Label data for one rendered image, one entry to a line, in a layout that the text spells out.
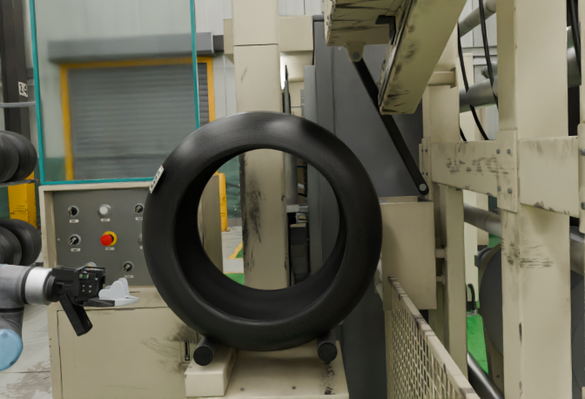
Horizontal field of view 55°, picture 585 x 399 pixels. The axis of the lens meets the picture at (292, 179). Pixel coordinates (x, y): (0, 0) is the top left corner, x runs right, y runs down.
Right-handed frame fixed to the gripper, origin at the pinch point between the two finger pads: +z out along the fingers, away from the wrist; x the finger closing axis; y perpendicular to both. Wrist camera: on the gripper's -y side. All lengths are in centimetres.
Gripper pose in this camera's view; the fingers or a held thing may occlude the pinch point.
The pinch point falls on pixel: (133, 302)
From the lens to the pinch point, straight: 145.5
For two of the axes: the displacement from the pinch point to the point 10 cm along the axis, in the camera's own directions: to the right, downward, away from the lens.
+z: 10.0, 0.8, -0.2
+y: 0.8, -10.0, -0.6
